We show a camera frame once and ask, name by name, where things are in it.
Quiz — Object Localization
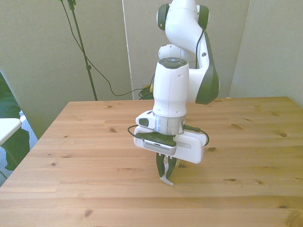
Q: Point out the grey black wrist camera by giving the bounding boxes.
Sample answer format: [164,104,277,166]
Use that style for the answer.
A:
[135,131,178,157]

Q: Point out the green coiled cable bundle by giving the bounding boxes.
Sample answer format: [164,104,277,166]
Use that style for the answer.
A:
[137,84,155,100]

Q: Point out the white side table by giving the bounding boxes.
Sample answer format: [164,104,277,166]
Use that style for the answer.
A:
[0,117,23,145]

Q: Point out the dark green tripod stand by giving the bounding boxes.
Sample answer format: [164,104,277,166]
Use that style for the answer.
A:
[67,0,98,101]

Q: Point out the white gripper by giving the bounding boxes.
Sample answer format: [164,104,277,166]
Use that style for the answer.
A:
[133,110,205,179]

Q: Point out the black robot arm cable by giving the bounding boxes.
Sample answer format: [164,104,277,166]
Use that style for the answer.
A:
[127,28,210,148]

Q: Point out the dark tripod cable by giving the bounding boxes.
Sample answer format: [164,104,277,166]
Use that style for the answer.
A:
[57,0,152,97]

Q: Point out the white wall panel strip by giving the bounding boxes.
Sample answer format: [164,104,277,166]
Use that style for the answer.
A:
[121,0,135,100]

